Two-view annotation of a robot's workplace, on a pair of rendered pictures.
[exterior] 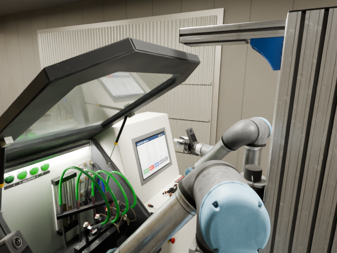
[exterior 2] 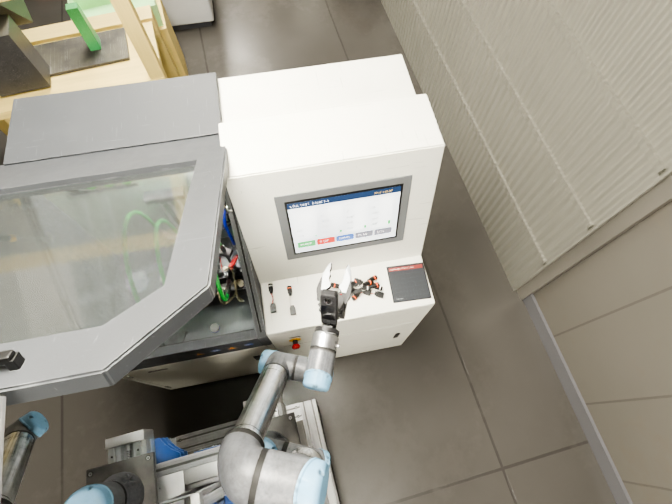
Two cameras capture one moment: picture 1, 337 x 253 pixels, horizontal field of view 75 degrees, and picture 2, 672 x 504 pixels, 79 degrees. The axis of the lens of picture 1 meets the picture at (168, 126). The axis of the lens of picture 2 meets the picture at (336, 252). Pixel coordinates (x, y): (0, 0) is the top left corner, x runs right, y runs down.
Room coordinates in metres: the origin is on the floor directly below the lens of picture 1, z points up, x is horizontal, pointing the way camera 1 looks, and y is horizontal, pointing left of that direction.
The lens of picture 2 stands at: (1.18, -0.40, 2.60)
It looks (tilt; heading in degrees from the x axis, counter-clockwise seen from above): 67 degrees down; 49
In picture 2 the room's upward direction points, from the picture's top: 1 degrees clockwise
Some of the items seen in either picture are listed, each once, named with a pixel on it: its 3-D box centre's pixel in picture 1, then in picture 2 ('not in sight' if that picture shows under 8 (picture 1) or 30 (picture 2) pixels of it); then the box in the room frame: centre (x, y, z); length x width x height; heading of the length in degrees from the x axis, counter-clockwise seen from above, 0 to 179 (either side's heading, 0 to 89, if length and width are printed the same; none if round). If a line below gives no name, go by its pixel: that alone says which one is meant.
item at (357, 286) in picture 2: (174, 188); (355, 289); (1.59, -0.05, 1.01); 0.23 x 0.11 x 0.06; 151
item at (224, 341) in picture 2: not in sight; (185, 351); (0.90, 0.22, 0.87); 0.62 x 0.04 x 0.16; 151
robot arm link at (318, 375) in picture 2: (210, 152); (319, 369); (1.25, -0.26, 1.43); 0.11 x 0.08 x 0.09; 39
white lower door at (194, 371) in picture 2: not in sight; (213, 369); (0.89, 0.21, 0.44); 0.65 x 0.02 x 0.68; 151
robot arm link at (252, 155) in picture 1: (250, 169); (299, 474); (1.05, -0.43, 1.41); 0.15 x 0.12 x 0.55; 129
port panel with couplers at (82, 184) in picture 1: (87, 178); not in sight; (1.35, 0.54, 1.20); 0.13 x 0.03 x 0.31; 151
